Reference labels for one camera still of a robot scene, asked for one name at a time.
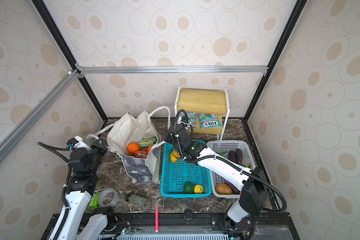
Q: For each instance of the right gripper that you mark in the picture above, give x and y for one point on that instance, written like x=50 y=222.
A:
x=167 y=136

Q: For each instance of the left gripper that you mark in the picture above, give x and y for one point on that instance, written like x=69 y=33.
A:
x=99 y=145

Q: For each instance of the green snack packet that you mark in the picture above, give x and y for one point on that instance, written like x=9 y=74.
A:
x=145 y=143

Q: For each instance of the pink orange snack packet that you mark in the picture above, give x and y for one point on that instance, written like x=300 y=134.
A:
x=141 y=155

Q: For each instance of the white canvas grocery bag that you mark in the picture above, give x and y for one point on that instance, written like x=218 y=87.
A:
x=128 y=130

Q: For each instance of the orange tangerine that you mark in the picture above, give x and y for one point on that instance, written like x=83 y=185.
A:
x=132 y=148

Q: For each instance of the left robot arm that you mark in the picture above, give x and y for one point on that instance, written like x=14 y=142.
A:
x=77 y=192

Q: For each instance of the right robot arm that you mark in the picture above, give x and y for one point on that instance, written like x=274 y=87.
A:
x=253 y=184

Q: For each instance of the left Foxs candy packet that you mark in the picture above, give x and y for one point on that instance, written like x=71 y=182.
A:
x=191 y=120

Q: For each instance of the foxs candy packet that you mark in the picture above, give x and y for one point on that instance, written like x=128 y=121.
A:
x=209 y=121
x=191 y=120

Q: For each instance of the yellow corn toy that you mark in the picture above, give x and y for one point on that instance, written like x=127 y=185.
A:
x=174 y=156

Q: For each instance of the right Foxs candy packet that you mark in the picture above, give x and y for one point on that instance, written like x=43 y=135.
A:
x=209 y=121

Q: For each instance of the clear tape roll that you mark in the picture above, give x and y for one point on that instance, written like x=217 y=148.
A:
x=108 y=197

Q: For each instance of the white wooden shelf rack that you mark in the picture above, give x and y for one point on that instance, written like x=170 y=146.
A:
x=205 y=101

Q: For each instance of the teal plastic basket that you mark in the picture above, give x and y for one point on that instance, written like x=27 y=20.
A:
x=175 y=175

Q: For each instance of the green small packet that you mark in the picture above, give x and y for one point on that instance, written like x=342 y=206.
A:
x=94 y=202

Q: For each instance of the white plastic basket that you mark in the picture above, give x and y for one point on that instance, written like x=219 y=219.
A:
x=222 y=148

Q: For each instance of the green bell pepper toy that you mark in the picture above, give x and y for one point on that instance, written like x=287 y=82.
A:
x=188 y=188

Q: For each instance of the purple eggplant toy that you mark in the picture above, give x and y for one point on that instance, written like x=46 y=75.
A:
x=232 y=156

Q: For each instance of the dark cucumber toy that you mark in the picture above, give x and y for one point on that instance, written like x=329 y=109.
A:
x=239 y=156

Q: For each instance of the small glass jar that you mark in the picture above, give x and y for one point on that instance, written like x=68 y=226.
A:
x=137 y=200

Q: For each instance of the brown potato toy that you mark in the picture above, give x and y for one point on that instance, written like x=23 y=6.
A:
x=223 y=189

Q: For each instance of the red pen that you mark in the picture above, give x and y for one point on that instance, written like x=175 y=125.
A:
x=157 y=219

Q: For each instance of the left aluminium bar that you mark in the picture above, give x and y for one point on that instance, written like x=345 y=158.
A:
x=14 y=137

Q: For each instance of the horizontal aluminium bar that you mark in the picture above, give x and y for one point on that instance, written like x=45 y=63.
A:
x=173 y=70

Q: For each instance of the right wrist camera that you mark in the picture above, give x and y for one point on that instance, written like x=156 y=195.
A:
x=184 y=121

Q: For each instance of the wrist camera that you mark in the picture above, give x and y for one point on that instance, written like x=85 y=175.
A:
x=184 y=121
x=76 y=143

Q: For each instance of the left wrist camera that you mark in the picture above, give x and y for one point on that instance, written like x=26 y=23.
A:
x=76 y=143

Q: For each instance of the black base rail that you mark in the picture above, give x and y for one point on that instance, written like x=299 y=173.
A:
x=205 y=226

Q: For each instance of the black knob on rail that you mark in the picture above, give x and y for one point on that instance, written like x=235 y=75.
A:
x=188 y=215

